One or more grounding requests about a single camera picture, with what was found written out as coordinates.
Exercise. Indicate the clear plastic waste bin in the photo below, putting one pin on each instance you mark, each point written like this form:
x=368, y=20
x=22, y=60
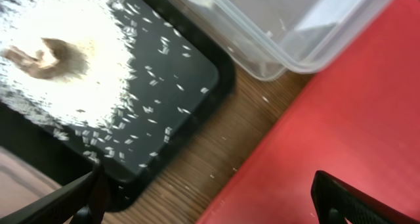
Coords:
x=268, y=37

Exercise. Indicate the brown mushroom piece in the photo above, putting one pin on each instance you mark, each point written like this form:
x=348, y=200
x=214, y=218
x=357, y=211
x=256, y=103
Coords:
x=57, y=59

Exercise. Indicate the black rectangular tray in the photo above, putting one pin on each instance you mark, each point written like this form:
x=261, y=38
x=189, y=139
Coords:
x=64, y=163

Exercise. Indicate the white rice grains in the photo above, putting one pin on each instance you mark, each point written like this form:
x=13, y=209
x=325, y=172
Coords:
x=144, y=79

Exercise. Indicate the red serving tray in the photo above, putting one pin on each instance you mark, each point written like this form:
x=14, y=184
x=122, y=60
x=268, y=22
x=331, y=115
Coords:
x=358, y=120

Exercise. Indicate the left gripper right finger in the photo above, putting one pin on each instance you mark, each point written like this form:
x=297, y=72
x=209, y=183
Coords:
x=338, y=202

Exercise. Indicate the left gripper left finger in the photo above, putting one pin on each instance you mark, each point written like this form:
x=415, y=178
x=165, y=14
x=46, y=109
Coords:
x=84, y=200

